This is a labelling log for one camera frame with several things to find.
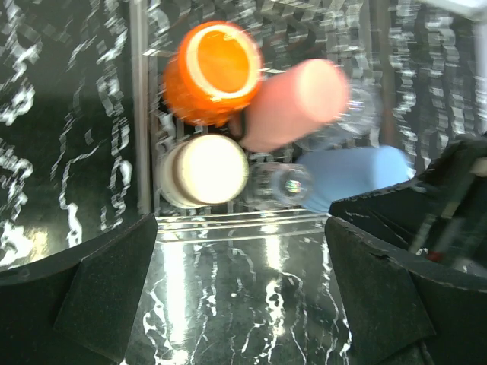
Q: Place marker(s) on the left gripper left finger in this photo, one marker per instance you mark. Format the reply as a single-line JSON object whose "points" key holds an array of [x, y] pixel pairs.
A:
{"points": [[78, 305]]}

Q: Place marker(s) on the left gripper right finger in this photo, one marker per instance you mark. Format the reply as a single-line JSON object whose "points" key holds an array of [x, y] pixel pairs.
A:
{"points": [[402, 308]]}

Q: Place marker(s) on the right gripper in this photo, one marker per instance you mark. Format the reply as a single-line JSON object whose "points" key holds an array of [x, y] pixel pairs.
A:
{"points": [[439, 214]]}

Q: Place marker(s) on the blue plastic cup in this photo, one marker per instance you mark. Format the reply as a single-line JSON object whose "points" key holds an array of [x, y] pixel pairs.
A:
{"points": [[343, 173]]}

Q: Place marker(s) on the small clear plastic cup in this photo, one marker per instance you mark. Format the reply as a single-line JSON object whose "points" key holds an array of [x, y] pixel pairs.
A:
{"points": [[274, 186]]}

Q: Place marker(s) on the pink plastic cup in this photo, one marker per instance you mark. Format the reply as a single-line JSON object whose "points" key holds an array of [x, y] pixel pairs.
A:
{"points": [[293, 104]]}

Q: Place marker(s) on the metal cup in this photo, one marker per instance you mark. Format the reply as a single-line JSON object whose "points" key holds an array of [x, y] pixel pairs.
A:
{"points": [[204, 171]]}

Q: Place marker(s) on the orange cup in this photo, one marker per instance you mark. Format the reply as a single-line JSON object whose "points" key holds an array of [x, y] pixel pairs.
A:
{"points": [[214, 74]]}

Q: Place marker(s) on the clear faceted glass tumbler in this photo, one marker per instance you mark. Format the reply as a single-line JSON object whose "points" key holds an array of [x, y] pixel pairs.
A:
{"points": [[360, 117]]}

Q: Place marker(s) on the wire dish rack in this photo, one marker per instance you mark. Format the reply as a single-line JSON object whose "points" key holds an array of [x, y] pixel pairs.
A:
{"points": [[288, 33]]}

